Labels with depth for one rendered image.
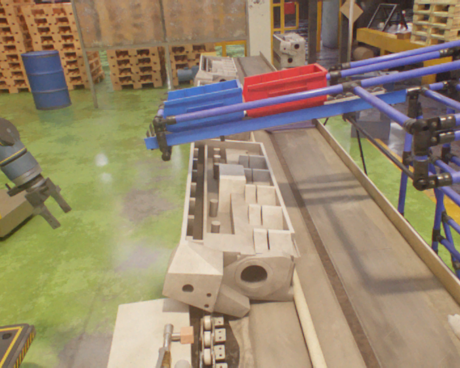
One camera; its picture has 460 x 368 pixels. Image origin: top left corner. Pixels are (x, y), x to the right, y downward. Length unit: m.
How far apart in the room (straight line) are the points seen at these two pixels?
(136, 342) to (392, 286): 0.82
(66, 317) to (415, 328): 1.97
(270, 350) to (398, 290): 0.48
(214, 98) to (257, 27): 5.72
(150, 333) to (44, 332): 1.49
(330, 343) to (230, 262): 0.36
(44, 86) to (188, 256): 6.85
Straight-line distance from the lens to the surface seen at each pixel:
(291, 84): 1.60
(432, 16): 7.30
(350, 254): 1.66
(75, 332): 2.66
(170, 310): 1.36
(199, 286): 1.26
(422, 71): 1.69
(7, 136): 1.64
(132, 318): 1.37
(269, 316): 1.38
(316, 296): 1.45
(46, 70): 7.90
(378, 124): 5.12
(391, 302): 1.47
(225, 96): 1.58
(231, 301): 1.33
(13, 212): 3.82
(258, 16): 7.26
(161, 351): 1.16
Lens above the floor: 1.67
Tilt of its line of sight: 25 degrees down
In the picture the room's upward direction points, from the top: 5 degrees counter-clockwise
